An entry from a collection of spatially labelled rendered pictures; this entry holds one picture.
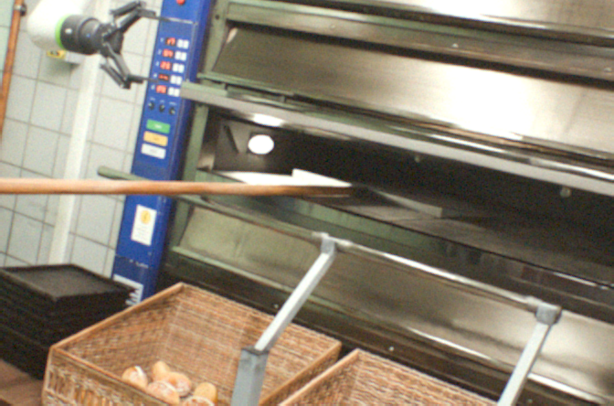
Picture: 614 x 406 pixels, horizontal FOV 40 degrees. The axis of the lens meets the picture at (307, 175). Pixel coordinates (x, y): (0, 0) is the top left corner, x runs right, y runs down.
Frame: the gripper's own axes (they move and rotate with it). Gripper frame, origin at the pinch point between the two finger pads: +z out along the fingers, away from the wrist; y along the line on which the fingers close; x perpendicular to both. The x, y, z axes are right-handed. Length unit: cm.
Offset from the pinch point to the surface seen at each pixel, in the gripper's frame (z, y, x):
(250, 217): 21.6, 32.8, -17.5
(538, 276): 78, 33, -55
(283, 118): 9.9, 10.0, -40.1
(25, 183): 7.6, 29.3, 35.5
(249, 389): 45, 61, 5
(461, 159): 59, 10, -40
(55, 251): -76, 70, -53
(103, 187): 7.7, 29.8, 15.8
